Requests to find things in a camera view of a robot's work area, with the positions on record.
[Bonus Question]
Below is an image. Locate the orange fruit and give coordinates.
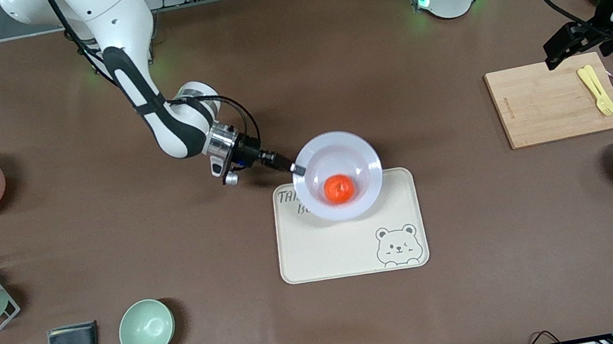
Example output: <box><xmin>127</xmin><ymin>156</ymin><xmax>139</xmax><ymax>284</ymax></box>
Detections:
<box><xmin>322</xmin><ymin>172</ymin><xmax>357</xmax><ymax>206</ymax></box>

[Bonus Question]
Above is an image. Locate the wooden cutting board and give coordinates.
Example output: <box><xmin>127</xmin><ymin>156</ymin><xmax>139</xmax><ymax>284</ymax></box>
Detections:
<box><xmin>483</xmin><ymin>49</ymin><xmax>613</xmax><ymax>153</ymax></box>

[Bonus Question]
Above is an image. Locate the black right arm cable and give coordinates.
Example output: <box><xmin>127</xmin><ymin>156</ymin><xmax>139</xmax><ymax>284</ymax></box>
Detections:
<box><xmin>43</xmin><ymin>0</ymin><xmax>263</xmax><ymax>176</ymax></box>

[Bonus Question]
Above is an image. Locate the white plate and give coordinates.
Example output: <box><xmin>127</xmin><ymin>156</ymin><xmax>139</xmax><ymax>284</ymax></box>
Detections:
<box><xmin>285</xmin><ymin>124</ymin><xmax>391</xmax><ymax>229</ymax></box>

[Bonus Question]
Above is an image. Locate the yellow plastic knife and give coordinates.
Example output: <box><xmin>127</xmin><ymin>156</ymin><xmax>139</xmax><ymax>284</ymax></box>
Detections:
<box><xmin>577</xmin><ymin>65</ymin><xmax>612</xmax><ymax>119</ymax></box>

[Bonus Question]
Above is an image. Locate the mint green bowl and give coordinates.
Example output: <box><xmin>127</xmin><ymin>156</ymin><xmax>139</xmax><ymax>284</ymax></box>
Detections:
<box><xmin>113</xmin><ymin>294</ymin><xmax>179</xmax><ymax>344</ymax></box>

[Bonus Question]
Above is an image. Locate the cream bear print tray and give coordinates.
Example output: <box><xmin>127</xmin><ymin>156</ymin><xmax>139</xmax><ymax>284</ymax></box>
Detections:
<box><xmin>265</xmin><ymin>162</ymin><xmax>432</xmax><ymax>291</ymax></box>

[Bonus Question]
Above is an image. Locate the yellow plastic fork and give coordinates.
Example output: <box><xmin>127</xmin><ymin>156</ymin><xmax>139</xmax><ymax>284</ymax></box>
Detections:
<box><xmin>583</xmin><ymin>60</ymin><xmax>613</xmax><ymax>122</ymax></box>

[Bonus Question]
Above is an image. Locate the brown table mat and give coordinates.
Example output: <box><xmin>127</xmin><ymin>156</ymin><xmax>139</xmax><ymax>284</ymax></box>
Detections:
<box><xmin>0</xmin><ymin>0</ymin><xmax>613</xmax><ymax>344</ymax></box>

